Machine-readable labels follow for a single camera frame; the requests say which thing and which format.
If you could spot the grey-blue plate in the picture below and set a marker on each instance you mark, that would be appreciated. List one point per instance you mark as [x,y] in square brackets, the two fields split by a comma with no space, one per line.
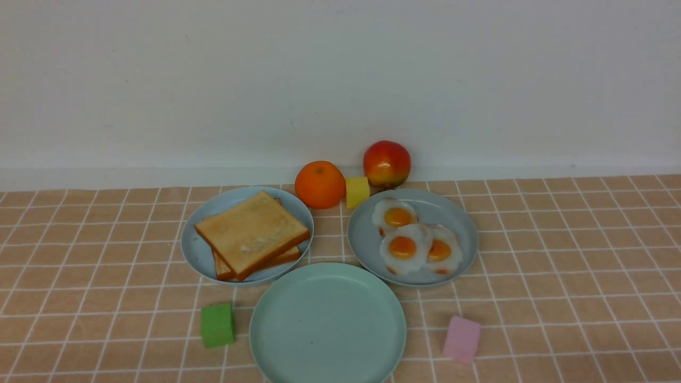
[364,239]

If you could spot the green cube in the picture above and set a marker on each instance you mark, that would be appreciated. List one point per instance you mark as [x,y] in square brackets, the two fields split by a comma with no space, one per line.
[217,325]

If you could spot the yellow block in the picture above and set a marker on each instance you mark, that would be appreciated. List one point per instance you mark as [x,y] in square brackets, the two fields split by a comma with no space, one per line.
[357,189]

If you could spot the pink cube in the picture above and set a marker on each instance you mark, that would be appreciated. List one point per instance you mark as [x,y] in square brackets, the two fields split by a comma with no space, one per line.
[462,339]

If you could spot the toast slice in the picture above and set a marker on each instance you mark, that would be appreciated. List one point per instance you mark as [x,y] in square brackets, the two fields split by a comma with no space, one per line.
[225,273]
[250,231]

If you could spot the orange fruit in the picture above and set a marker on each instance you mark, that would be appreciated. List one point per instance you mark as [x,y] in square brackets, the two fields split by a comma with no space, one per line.
[320,185]

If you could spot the fried egg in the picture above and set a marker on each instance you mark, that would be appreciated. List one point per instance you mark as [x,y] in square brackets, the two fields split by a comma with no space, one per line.
[406,249]
[445,254]
[389,214]

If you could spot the red yellow apple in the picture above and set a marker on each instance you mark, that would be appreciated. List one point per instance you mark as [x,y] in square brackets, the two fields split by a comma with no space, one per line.
[386,164]

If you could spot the mint green plate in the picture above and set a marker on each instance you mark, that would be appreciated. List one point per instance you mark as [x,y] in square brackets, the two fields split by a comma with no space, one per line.
[328,322]

